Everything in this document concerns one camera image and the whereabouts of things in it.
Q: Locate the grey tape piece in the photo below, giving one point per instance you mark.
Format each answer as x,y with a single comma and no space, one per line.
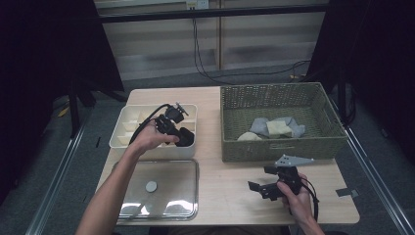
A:
345,192

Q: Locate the black horizontal bar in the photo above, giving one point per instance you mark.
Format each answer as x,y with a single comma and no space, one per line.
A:
212,13

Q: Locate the person's left hand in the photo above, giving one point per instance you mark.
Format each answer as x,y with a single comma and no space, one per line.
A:
148,140

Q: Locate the black sock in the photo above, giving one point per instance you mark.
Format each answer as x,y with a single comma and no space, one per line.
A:
186,137

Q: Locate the black metal stand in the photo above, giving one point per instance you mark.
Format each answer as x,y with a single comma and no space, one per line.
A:
341,98
74,111

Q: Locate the metal floor rail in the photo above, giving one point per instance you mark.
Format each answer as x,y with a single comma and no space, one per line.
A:
375,182
55,189

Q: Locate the cream divided storage box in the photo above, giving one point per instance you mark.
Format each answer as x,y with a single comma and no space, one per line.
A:
187,152

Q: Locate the grey sock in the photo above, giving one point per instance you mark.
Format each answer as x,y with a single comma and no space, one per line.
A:
259,127

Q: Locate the green woven basket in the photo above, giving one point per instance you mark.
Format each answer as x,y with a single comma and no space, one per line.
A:
326,143

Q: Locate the black curtain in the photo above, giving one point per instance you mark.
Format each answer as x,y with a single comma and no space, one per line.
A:
32,65
385,65

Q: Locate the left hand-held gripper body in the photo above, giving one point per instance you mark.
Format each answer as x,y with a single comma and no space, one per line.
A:
169,122

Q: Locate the white power outlet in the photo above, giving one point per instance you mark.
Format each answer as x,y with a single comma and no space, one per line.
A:
197,4

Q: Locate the cream sock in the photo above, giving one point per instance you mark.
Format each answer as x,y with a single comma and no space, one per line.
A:
279,129
248,137

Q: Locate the person's right hand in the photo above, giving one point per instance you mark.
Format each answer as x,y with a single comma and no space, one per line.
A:
300,205

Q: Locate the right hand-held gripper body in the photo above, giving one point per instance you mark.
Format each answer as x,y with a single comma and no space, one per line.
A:
288,176

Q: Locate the clear plastic lid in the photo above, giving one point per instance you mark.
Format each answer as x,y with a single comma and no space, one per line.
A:
176,182

